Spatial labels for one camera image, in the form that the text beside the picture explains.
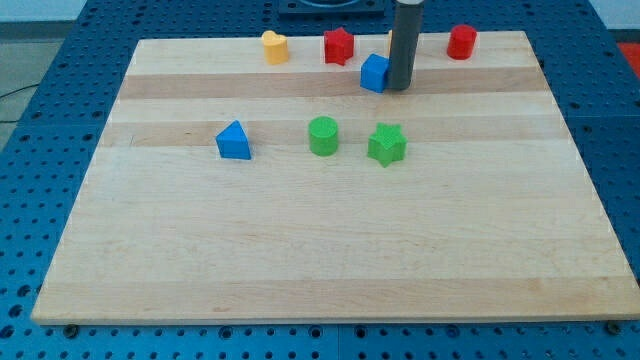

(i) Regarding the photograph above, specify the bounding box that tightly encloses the blue cube block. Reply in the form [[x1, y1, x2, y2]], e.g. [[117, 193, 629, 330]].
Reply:
[[360, 54, 389, 93]]

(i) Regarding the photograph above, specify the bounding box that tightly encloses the green cylinder block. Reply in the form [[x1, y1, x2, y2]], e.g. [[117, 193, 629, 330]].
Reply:
[[308, 116, 339, 156]]

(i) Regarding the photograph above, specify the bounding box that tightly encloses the green star block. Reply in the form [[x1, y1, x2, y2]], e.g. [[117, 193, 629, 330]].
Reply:
[[367, 123, 407, 167]]

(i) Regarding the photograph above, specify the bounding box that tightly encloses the light wooden board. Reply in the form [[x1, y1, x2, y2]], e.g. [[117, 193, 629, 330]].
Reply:
[[32, 31, 639, 325]]

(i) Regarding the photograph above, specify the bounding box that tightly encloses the blue triangle block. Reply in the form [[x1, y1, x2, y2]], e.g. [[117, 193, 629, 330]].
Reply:
[[215, 120, 252, 160]]

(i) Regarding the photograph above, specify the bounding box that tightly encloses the red star block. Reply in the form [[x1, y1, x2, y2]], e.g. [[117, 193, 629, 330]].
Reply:
[[324, 27, 355, 66]]

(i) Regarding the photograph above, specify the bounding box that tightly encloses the yellow heart block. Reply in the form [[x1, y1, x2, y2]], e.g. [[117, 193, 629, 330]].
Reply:
[[261, 30, 289, 65]]

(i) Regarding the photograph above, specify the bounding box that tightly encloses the yellow block behind rod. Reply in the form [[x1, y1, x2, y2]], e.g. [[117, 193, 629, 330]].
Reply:
[[386, 30, 393, 58]]

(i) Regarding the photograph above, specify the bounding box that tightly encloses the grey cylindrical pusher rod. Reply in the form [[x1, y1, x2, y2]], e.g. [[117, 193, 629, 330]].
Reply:
[[388, 0, 424, 91]]

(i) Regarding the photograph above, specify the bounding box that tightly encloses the red cylinder block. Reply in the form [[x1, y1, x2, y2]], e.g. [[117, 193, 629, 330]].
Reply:
[[447, 24, 477, 60]]

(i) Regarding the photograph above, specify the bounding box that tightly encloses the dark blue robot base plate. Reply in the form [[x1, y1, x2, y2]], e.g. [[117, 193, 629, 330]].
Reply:
[[277, 0, 388, 17]]

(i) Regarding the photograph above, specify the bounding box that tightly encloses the black cable on floor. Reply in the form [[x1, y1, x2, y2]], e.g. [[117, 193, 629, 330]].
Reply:
[[0, 82, 40, 124]]

